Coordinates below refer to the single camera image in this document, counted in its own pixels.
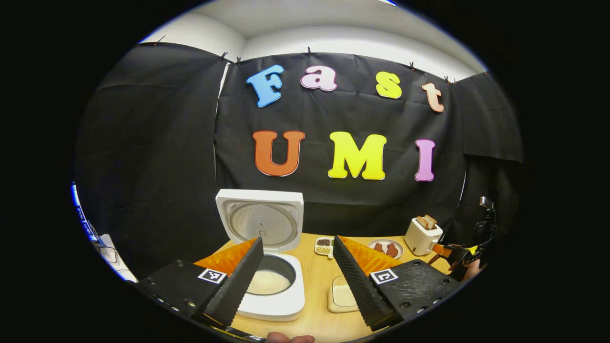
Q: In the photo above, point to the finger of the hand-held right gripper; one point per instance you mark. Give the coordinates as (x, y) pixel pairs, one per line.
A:
(443, 250)

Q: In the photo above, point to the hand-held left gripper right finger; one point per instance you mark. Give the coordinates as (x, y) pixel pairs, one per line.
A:
(355, 286)

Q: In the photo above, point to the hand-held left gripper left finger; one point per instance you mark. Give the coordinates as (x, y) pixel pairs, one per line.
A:
(238, 286)

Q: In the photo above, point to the white rice cooker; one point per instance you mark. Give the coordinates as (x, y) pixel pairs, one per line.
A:
(267, 309)

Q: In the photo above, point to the white toaster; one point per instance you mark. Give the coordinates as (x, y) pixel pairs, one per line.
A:
(420, 240)

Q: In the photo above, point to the toast bread slice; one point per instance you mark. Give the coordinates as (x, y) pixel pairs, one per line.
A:
(431, 220)
(422, 223)

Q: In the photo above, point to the brown meat piece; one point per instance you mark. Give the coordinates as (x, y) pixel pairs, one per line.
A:
(378, 247)
(391, 250)

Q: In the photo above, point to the white divided bean dish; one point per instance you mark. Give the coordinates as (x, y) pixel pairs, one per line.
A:
(324, 247)

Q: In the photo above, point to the white round plate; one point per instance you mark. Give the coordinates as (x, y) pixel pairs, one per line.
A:
(383, 240)

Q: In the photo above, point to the white side table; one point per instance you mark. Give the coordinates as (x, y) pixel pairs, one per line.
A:
(125, 272)

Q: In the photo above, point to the white tray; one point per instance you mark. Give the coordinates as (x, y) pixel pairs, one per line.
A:
(109, 256)

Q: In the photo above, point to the computer monitor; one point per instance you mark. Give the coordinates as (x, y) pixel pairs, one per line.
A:
(85, 214)

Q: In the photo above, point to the black backdrop cloth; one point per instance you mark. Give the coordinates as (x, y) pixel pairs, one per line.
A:
(314, 119)

